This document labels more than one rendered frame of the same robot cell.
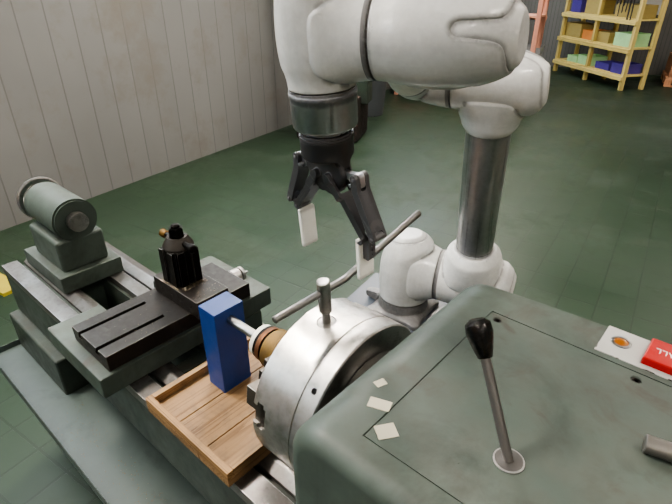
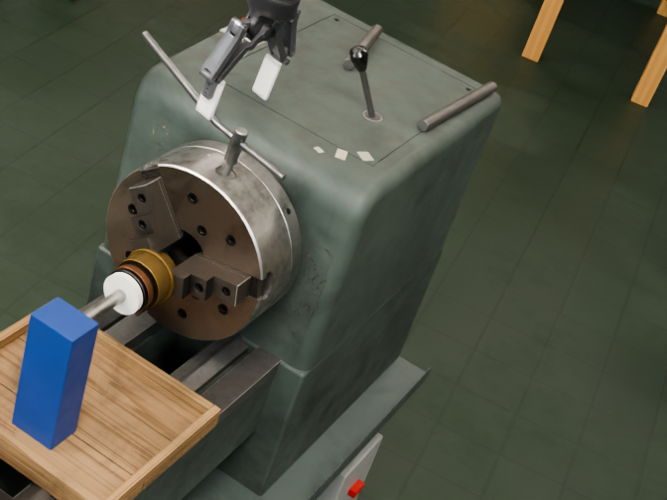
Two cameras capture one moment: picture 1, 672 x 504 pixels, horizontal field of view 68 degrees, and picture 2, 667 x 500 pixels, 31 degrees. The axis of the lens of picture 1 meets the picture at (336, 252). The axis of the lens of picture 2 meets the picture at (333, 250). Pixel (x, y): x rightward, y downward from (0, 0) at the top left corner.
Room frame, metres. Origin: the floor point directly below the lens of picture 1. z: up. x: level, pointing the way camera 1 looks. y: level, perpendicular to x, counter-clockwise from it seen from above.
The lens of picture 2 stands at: (1.09, 1.59, 2.26)
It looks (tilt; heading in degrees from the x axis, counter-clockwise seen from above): 34 degrees down; 248
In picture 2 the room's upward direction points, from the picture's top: 19 degrees clockwise
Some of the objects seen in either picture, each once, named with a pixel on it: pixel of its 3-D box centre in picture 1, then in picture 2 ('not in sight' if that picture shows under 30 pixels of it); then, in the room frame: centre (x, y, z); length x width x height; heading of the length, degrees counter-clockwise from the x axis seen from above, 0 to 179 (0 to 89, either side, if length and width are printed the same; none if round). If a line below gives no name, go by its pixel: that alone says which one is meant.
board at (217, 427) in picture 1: (249, 393); (74, 405); (0.87, 0.20, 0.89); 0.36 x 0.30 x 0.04; 138
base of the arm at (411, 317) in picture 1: (397, 298); not in sight; (1.34, -0.20, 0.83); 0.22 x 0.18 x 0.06; 57
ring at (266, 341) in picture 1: (280, 351); (144, 279); (0.79, 0.11, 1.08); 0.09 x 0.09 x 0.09; 48
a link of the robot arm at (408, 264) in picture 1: (409, 264); not in sight; (1.33, -0.23, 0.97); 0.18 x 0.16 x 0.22; 67
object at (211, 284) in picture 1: (190, 289); not in sight; (1.15, 0.40, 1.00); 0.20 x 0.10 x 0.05; 48
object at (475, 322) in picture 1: (480, 336); (358, 59); (0.46, -0.17, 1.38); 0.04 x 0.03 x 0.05; 48
